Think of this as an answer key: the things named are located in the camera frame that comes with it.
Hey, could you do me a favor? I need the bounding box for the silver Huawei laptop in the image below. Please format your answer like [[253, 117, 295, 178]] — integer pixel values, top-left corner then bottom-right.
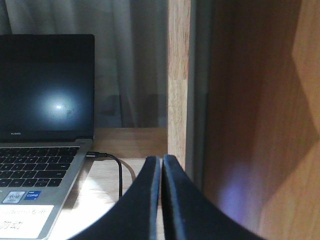
[[0, 34, 95, 240]]

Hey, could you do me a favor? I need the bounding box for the wooden shelf unit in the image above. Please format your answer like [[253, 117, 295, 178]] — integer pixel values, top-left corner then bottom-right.
[[92, 0, 320, 240]]

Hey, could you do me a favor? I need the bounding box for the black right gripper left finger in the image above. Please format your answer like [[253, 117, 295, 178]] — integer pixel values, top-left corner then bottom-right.
[[71, 156, 160, 240]]

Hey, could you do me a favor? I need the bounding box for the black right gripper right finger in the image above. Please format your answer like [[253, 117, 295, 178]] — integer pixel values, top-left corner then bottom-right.
[[162, 154, 261, 240]]

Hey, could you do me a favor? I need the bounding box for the black laptop cable right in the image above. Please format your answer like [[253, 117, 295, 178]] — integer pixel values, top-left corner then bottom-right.
[[86, 151, 134, 200]]

